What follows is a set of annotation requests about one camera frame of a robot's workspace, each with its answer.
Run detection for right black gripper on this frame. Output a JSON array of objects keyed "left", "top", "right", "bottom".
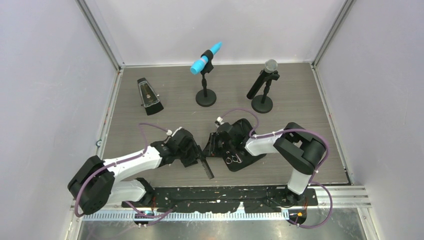
[{"left": 202, "top": 132, "right": 235, "bottom": 159}]

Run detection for black zip tool case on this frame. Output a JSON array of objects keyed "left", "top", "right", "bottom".
[{"left": 214, "top": 118, "right": 266, "bottom": 172}]

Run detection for silver scissors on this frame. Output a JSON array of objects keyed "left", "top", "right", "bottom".
[{"left": 224, "top": 153, "right": 243, "bottom": 165}]

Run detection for black comb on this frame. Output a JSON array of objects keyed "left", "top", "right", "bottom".
[{"left": 200, "top": 158, "right": 215, "bottom": 180}]

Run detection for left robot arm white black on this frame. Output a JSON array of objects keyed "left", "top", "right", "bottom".
[{"left": 67, "top": 127, "right": 206, "bottom": 217}]

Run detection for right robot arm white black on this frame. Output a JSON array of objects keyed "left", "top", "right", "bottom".
[{"left": 203, "top": 118, "right": 328, "bottom": 205}]

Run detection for left black microphone stand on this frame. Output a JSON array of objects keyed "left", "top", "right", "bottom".
[{"left": 195, "top": 61, "right": 217, "bottom": 107}]

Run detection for black microphone stand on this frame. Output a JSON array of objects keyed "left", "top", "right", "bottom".
[
  {"left": 195, "top": 61, "right": 217, "bottom": 107},
  {"left": 251, "top": 80, "right": 273, "bottom": 114}
]

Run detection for right black microphone stand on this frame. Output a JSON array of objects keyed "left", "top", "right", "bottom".
[{"left": 251, "top": 80, "right": 273, "bottom": 114}]

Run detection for black metronome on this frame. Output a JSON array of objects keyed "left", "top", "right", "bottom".
[{"left": 137, "top": 77, "right": 164, "bottom": 116}]

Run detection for blue microphone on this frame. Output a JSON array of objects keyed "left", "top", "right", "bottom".
[{"left": 190, "top": 42, "right": 222, "bottom": 75}]

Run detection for black silver microphone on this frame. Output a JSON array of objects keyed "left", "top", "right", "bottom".
[{"left": 246, "top": 59, "right": 280, "bottom": 100}]

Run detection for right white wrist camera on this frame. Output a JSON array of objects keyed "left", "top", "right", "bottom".
[{"left": 214, "top": 116, "right": 224, "bottom": 128}]

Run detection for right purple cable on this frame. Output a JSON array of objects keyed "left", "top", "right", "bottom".
[{"left": 218, "top": 107, "right": 334, "bottom": 229}]

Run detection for purple cable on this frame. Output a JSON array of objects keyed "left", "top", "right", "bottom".
[
  {"left": 218, "top": 107, "right": 334, "bottom": 229},
  {"left": 73, "top": 122, "right": 176, "bottom": 228}
]

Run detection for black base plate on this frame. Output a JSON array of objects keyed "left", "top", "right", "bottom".
[{"left": 132, "top": 185, "right": 318, "bottom": 214}]

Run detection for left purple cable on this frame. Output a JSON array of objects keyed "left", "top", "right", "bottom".
[{"left": 73, "top": 122, "right": 176, "bottom": 228}]

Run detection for aluminium rail front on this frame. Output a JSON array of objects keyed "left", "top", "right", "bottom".
[{"left": 81, "top": 184, "right": 371, "bottom": 224}]

